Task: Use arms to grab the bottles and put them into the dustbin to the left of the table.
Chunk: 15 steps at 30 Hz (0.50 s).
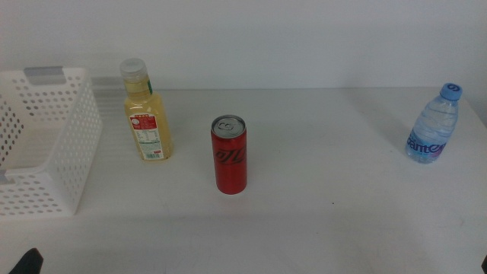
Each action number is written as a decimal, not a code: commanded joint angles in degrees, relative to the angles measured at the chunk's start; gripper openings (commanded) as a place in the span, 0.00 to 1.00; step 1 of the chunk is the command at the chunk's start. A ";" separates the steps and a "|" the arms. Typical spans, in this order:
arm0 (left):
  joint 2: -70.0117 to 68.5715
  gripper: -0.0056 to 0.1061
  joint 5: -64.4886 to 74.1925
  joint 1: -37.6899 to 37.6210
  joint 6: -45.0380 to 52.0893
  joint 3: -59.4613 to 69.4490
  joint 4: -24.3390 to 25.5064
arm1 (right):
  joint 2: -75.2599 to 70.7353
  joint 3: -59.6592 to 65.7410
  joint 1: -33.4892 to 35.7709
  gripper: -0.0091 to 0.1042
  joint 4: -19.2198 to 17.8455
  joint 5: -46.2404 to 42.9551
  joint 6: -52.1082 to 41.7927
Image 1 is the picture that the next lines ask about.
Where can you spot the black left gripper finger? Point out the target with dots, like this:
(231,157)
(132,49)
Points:
(28,264)

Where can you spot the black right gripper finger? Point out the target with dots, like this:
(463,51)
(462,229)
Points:
(485,266)

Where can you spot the clear water bottle blue cap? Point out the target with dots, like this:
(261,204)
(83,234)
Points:
(433,129)

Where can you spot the yellow juice bottle white cap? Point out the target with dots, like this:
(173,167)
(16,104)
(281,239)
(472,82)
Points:
(148,114)

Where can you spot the red cola can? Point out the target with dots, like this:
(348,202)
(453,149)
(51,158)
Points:
(230,163)

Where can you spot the white perforated plastic basket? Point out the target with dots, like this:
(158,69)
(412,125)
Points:
(76,152)

